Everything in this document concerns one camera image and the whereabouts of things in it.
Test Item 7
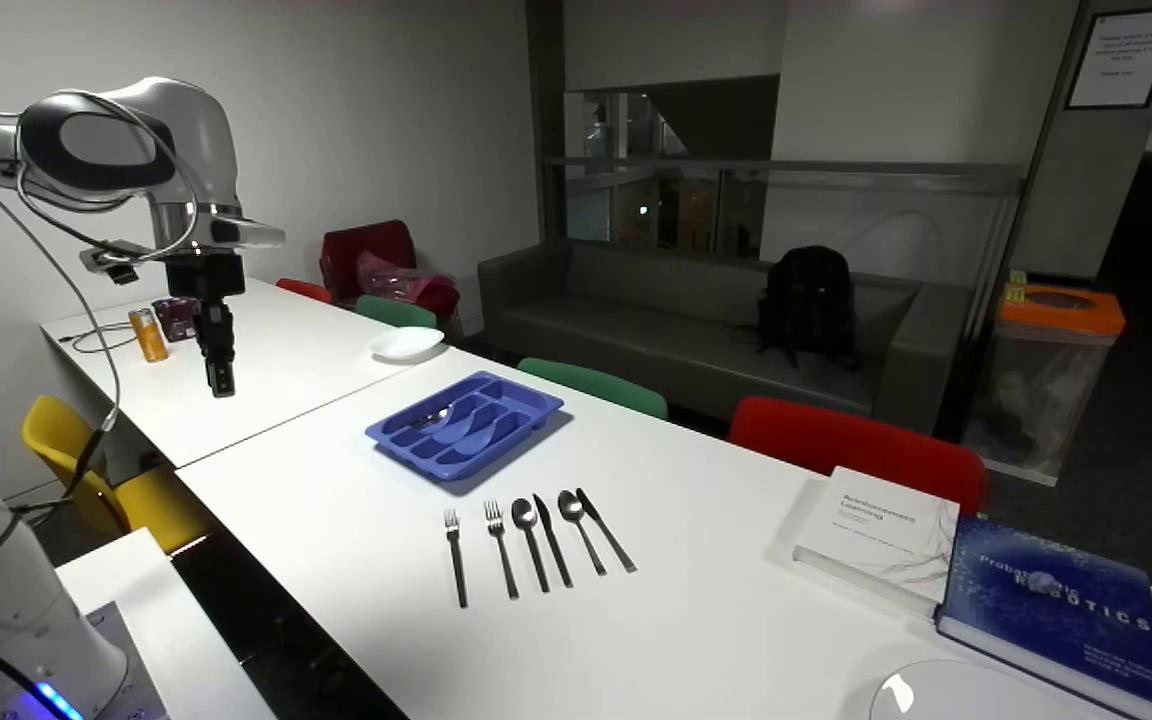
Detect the white book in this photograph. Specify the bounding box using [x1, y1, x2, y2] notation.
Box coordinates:
[769, 467, 959, 613]

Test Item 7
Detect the black-handled spoon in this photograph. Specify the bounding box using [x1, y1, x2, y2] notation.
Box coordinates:
[510, 497, 551, 591]
[554, 488, 607, 576]

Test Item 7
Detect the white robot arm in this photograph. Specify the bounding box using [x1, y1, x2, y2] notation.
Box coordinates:
[0, 77, 271, 401]

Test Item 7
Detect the grey sofa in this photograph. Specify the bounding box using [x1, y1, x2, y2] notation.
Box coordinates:
[474, 241, 968, 431]

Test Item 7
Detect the yellow chair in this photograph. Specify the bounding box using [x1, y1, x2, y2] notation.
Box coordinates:
[18, 397, 216, 557]

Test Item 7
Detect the black-handled knife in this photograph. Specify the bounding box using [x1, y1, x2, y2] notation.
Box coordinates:
[574, 488, 635, 570]
[530, 491, 574, 586]

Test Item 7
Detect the black backpack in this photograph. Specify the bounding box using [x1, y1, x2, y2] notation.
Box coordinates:
[757, 245, 859, 371]

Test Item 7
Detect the blue hardcover book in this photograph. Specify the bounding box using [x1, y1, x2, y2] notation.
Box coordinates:
[937, 517, 1152, 720]

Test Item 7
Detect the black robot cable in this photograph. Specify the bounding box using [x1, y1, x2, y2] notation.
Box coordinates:
[0, 91, 209, 535]

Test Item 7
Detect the blue cutlery tray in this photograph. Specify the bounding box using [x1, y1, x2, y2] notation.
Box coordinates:
[363, 371, 564, 491]

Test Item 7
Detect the white plate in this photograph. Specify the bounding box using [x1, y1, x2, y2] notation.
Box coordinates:
[370, 327, 443, 364]

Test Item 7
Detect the dark red armchair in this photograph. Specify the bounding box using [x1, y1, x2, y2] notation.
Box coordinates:
[283, 218, 461, 324]

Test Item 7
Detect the green chair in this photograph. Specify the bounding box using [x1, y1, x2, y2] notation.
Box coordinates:
[352, 296, 439, 327]
[516, 356, 668, 421]

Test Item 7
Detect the maroon small object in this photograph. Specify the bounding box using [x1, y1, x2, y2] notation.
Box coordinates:
[151, 296, 195, 340]

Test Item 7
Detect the red chair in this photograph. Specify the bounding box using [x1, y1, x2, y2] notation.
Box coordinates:
[726, 397, 987, 512]

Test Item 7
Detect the orange-lidded bin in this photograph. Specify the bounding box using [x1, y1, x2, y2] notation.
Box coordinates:
[965, 279, 1125, 488]

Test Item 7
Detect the wall poster frame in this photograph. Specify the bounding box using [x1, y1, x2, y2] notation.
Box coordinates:
[1069, 6, 1152, 106]

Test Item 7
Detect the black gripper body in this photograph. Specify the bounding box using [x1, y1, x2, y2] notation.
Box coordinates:
[168, 249, 245, 358]

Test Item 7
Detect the orange small box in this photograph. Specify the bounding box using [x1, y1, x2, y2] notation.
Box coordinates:
[128, 306, 168, 364]

